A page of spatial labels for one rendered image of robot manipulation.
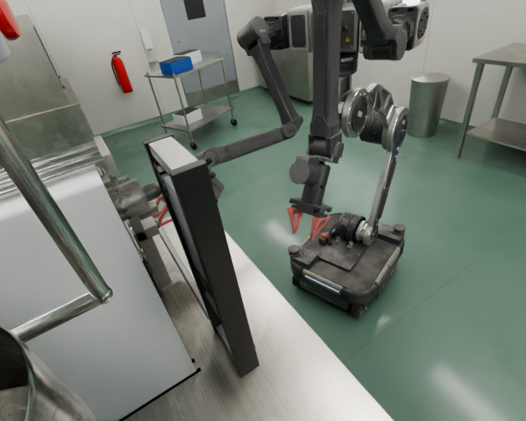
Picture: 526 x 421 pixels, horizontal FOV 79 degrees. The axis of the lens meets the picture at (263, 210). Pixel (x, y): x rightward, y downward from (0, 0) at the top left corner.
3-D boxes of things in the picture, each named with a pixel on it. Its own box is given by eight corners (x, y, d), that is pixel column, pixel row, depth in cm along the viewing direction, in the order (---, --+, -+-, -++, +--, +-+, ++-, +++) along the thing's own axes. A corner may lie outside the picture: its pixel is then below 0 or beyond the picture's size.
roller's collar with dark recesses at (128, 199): (154, 215, 59) (141, 186, 55) (121, 229, 57) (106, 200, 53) (144, 201, 64) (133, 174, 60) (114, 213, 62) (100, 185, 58)
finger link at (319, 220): (312, 245, 83) (321, 210, 81) (290, 235, 87) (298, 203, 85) (324, 241, 88) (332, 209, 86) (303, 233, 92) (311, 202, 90)
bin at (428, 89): (447, 130, 355) (461, 71, 318) (424, 142, 341) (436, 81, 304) (419, 122, 382) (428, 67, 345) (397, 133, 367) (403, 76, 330)
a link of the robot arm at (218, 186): (197, 155, 105) (209, 149, 98) (221, 177, 110) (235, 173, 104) (178, 183, 100) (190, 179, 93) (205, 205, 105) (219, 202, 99)
